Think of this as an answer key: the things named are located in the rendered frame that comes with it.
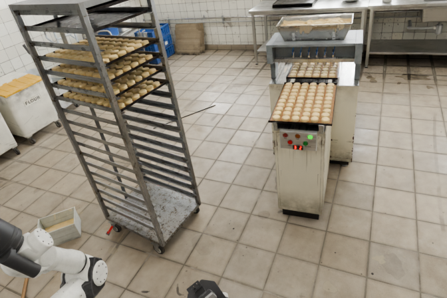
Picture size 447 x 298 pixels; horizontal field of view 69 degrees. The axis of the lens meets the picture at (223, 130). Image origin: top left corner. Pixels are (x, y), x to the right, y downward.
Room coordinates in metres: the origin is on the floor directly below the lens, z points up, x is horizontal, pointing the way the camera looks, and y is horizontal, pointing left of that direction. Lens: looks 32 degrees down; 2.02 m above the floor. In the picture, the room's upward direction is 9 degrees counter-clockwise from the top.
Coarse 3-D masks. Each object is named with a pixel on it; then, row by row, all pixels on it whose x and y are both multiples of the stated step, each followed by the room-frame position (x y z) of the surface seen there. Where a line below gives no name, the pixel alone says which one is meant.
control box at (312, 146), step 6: (282, 132) 1.80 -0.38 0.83; (288, 132) 1.79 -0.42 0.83; (294, 132) 1.77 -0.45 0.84; (300, 132) 1.76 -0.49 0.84; (306, 132) 1.74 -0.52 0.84; (312, 132) 1.73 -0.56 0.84; (282, 138) 1.80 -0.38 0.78; (288, 138) 1.79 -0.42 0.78; (294, 138) 1.77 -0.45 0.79; (300, 138) 1.76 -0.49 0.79; (306, 138) 1.74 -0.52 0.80; (312, 138) 1.72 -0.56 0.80; (282, 144) 1.81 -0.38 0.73; (288, 144) 1.79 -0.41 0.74; (294, 144) 1.77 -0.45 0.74; (300, 144) 1.76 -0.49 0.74; (312, 144) 1.72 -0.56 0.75; (312, 150) 1.72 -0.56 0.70
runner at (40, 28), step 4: (28, 28) 2.00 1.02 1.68; (32, 28) 1.98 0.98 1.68; (36, 28) 1.95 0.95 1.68; (40, 28) 1.93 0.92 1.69; (44, 28) 1.90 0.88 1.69; (48, 28) 1.88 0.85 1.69; (52, 28) 1.86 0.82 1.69; (56, 28) 1.83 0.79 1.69; (60, 28) 1.81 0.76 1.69; (64, 28) 1.79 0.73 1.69; (68, 28) 1.77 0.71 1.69; (72, 28) 1.75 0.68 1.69; (76, 28) 1.72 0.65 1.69; (80, 28) 1.70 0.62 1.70; (52, 32) 1.87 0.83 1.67; (56, 32) 1.84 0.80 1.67; (60, 32) 1.82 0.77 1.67; (64, 32) 1.80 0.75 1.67; (68, 32) 1.78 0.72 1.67; (72, 32) 1.76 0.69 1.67; (76, 32) 1.73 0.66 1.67; (80, 32) 1.71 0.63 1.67; (96, 32) 1.68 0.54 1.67
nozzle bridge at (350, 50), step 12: (276, 36) 2.76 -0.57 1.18; (348, 36) 2.47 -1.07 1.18; (360, 36) 2.43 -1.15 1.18; (276, 48) 2.62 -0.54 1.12; (288, 48) 2.58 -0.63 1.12; (300, 48) 2.54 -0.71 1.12; (312, 48) 2.50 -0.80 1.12; (324, 48) 2.46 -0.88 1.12; (336, 48) 2.42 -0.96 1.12; (348, 48) 2.39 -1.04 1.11; (360, 48) 2.28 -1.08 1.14; (276, 60) 2.57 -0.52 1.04; (288, 60) 2.53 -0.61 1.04; (300, 60) 2.49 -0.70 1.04; (312, 60) 2.45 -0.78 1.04; (324, 60) 2.41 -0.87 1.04; (336, 60) 2.38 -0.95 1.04; (348, 60) 2.34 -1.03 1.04; (360, 60) 2.27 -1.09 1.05; (276, 72) 2.68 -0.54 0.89
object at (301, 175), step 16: (288, 128) 1.82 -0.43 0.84; (304, 128) 1.79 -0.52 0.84; (320, 144) 1.73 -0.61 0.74; (288, 160) 1.82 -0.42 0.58; (304, 160) 1.77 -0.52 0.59; (320, 160) 1.73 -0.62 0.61; (288, 176) 1.82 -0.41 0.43; (304, 176) 1.77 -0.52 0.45; (320, 176) 1.73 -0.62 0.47; (288, 192) 1.82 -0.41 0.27; (304, 192) 1.78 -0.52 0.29; (320, 192) 1.73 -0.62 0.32; (288, 208) 1.83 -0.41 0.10; (304, 208) 1.78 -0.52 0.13; (320, 208) 1.73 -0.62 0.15
